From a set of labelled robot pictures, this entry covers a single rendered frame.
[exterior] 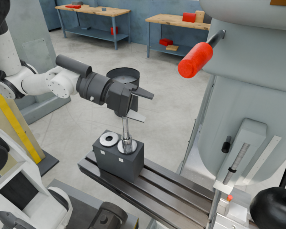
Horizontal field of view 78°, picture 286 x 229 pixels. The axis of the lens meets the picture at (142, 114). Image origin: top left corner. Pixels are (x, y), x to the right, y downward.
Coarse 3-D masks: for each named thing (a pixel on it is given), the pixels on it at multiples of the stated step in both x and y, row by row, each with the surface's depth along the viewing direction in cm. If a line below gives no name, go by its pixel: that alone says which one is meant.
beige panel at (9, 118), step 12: (0, 96) 149; (0, 108) 152; (12, 108) 160; (0, 120) 155; (12, 120) 164; (24, 120) 174; (12, 132) 168; (24, 132) 177; (24, 144) 182; (36, 144) 195; (36, 156) 200; (48, 156) 212; (48, 168) 200
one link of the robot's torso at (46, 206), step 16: (16, 144) 59; (16, 160) 64; (16, 176) 60; (32, 176) 60; (0, 192) 56; (16, 192) 61; (32, 192) 66; (48, 192) 66; (0, 208) 52; (16, 208) 56; (32, 208) 63; (48, 208) 66; (64, 208) 72; (32, 224) 61; (48, 224) 66
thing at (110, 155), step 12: (108, 132) 88; (96, 144) 84; (108, 144) 82; (120, 144) 82; (132, 144) 82; (96, 156) 89; (108, 156) 83; (120, 156) 79; (132, 156) 79; (108, 168) 91; (120, 168) 85; (132, 168) 80; (132, 180) 87
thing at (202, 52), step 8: (216, 32) 25; (224, 32) 26; (208, 40) 22; (216, 40) 23; (192, 48) 20; (200, 48) 18; (208, 48) 19; (192, 56) 17; (200, 56) 17; (208, 56) 19; (184, 64) 17; (192, 64) 17; (200, 64) 17; (184, 72) 17; (192, 72) 17
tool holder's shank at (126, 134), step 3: (123, 117) 71; (126, 117) 71; (123, 120) 70; (126, 120) 71; (123, 123) 71; (126, 123) 72; (123, 126) 73; (126, 126) 73; (123, 129) 74; (126, 129) 74; (123, 132) 75; (126, 132) 75; (123, 135) 76; (126, 135) 76; (129, 135) 77; (126, 138) 77
